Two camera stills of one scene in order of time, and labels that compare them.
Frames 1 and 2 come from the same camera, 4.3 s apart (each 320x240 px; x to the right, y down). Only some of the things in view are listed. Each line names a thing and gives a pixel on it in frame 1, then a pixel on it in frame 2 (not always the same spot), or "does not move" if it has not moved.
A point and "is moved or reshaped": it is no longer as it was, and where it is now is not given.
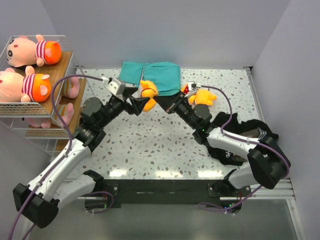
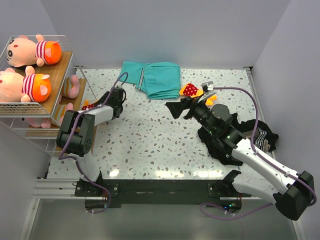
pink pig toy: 66,111 does not move
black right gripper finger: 167,102 -> 176,108
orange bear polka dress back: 202,97 does not move
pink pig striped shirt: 71,87 does not move
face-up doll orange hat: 15,87 does not move
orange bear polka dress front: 149,89 is moved or reshaped
